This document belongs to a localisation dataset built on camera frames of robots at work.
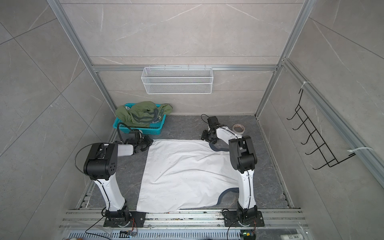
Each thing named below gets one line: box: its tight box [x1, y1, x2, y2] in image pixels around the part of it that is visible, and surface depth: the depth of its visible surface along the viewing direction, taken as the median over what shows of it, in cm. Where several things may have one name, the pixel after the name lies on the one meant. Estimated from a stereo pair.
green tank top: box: [115, 101, 173, 128], surface depth 113 cm
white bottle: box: [280, 233, 304, 240], surface depth 69 cm
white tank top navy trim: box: [136, 139, 239, 213], surface depth 88 cm
